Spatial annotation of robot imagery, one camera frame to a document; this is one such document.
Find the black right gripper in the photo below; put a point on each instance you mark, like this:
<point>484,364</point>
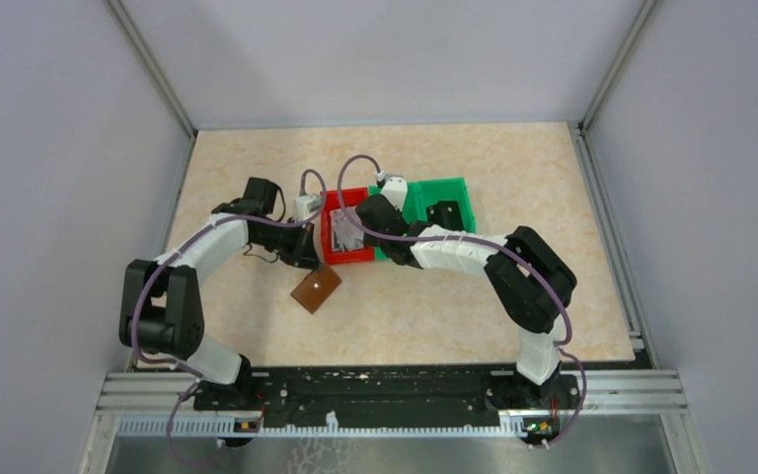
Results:
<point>370,240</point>

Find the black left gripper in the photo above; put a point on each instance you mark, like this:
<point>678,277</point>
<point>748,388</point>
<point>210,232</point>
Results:
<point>303,253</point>

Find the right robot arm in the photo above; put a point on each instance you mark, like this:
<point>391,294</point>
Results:
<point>532,283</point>

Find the red plastic bin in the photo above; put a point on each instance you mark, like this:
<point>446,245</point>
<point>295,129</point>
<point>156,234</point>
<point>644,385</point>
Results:
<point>365,255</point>

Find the brown leather card holder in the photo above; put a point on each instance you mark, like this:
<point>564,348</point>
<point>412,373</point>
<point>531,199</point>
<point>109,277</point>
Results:
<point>316,288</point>

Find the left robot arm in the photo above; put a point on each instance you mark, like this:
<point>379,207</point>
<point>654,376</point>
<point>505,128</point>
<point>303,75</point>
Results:
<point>161,315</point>

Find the green bin with black cards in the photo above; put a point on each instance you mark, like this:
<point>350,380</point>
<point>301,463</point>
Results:
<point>432,191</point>

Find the green bin with gold cards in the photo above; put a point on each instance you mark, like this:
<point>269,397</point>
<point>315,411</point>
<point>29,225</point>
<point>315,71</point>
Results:
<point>412,211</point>

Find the silver VIP card pile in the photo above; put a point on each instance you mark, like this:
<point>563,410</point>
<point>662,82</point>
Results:
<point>347,237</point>

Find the aluminium frame rail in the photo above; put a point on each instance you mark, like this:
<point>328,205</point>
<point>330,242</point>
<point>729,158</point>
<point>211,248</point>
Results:
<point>160,403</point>

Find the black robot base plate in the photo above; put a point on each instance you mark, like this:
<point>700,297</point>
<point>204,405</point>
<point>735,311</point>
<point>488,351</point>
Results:
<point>442,396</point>

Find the black VIP card stack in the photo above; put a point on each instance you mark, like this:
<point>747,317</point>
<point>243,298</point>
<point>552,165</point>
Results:
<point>446,214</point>

